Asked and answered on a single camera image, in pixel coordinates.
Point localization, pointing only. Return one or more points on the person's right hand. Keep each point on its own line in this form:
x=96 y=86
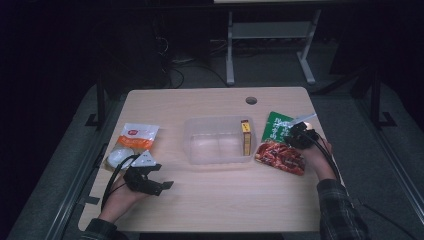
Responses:
x=321 y=161

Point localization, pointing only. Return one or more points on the white metal stand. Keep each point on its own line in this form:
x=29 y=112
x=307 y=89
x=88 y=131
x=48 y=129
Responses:
x=270 y=30

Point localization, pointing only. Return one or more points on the black metal stand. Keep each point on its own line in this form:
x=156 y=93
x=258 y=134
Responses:
x=376 y=100
x=101 y=106

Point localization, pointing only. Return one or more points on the green and red snack bag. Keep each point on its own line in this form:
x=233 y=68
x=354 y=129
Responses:
x=278 y=156

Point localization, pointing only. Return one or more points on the yellow box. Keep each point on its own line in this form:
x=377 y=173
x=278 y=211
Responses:
x=246 y=140

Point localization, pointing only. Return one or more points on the grey tape strip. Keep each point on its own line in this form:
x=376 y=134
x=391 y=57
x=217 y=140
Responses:
x=90 y=200

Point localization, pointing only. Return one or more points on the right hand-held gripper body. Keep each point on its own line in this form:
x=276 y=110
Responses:
x=305 y=138

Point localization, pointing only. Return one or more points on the clear plastic container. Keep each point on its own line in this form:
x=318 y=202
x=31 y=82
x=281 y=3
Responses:
x=213 y=146

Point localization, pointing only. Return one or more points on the orange and white food packet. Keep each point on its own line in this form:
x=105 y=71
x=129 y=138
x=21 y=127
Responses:
x=135 y=138

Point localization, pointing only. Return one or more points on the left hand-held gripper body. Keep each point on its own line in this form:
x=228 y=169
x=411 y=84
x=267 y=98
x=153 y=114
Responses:
x=140 y=181

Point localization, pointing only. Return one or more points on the person's left hand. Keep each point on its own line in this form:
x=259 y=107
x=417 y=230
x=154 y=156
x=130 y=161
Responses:
x=118 y=203

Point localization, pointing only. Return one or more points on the grey metal rail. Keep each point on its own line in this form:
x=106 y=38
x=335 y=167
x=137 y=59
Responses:
x=75 y=193
x=390 y=160

